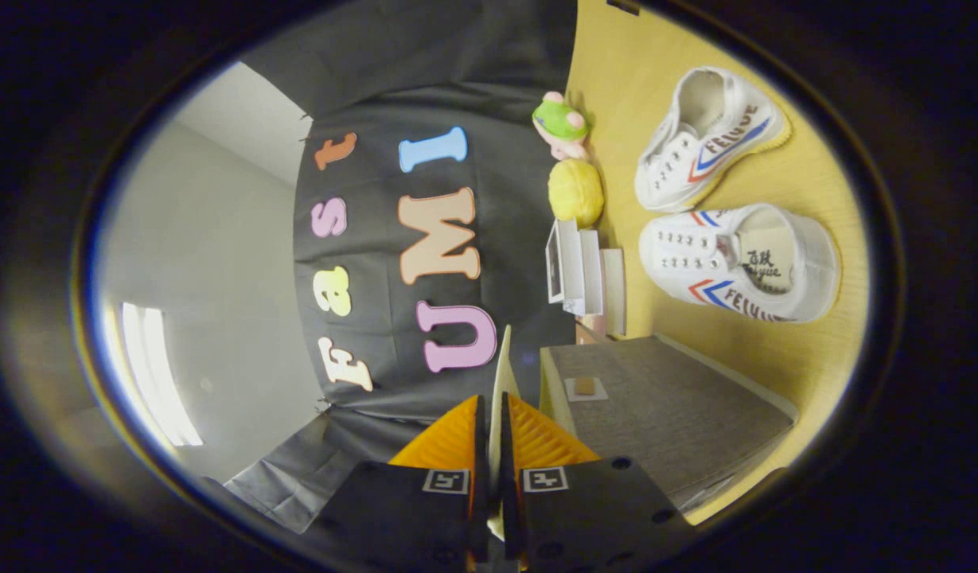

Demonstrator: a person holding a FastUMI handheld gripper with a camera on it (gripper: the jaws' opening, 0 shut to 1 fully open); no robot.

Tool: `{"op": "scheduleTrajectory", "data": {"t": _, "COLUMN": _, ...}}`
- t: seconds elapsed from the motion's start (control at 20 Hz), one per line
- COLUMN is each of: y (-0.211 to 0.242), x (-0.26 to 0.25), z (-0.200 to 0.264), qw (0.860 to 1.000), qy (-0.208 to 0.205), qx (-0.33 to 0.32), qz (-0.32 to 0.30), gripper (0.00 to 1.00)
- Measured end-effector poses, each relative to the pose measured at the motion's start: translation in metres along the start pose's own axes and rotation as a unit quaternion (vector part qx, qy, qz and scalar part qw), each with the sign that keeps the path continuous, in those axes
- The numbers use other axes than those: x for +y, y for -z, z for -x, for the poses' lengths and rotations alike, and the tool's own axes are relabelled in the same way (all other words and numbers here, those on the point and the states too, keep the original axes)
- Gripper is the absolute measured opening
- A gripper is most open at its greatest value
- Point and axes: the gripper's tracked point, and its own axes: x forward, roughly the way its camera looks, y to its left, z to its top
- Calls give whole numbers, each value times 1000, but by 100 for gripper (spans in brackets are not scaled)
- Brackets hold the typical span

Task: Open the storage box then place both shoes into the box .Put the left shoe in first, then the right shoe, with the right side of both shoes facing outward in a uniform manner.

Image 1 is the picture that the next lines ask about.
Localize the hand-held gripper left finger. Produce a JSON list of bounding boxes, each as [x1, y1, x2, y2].
[[320, 394, 491, 573]]

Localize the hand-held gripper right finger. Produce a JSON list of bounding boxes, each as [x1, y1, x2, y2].
[[501, 392, 698, 573]]

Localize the grey fabric storage box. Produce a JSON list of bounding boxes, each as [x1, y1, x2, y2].
[[489, 325, 801, 544]]

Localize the white canvas shoe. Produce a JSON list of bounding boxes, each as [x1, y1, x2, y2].
[[634, 66, 793, 214], [637, 202, 842, 324]]

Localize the brown book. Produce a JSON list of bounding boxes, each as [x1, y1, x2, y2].
[[575, 314, 618, 345]]

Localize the thick white book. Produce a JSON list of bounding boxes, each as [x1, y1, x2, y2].
[[564, 229, 606, 317]]

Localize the yellow fuzzy plush ball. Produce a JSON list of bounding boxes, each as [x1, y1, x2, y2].
[[547, 158, 606, 229]]

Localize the bright ceiling light panel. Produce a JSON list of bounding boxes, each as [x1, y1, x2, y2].
[[120, 302, 205, 448]]

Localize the green and pink plush toy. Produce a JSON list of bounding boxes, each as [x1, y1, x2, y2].
[[532, 91, 591, 162]]

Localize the black backdrop cloth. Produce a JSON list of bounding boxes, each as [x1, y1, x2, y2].
[[224, 0, 579, 536]]

